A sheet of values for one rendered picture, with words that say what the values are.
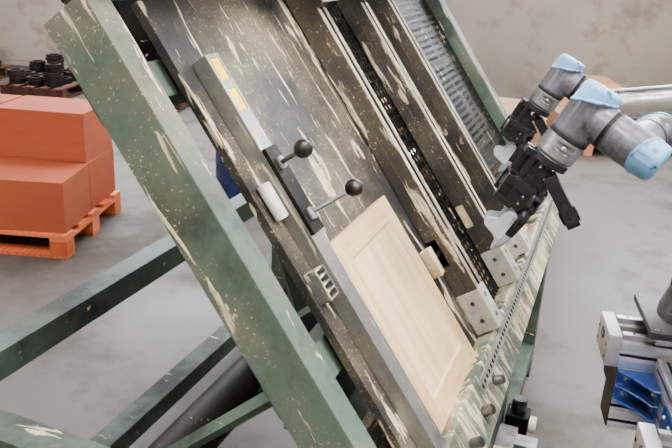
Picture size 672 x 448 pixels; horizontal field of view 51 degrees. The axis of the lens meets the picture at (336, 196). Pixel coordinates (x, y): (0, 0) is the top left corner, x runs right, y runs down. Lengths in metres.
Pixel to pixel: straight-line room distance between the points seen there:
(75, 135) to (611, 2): 6.55
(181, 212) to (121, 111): 0.20
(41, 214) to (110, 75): 3.43
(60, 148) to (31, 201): 0.48
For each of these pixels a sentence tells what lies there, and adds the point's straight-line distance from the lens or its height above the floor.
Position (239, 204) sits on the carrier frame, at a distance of 3.20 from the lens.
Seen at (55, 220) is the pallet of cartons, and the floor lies 0.24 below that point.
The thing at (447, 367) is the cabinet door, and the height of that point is 0.94.
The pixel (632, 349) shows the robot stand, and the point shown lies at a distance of 2.00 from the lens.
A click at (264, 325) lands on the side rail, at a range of 1.26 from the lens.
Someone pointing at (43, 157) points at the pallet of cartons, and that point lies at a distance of 5.05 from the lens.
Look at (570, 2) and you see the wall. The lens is 9.28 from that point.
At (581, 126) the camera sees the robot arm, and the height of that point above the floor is 1.61.
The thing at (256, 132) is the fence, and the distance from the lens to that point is 1.46.
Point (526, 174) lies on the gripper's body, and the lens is 1.37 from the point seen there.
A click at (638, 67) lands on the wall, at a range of 9.48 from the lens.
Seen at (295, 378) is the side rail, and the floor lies 1.17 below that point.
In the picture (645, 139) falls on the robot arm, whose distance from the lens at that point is 1.32.
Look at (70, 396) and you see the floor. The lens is 3.40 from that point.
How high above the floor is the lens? 1.89
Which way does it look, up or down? 19 degrees down
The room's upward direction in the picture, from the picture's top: 3 degrees clockwise
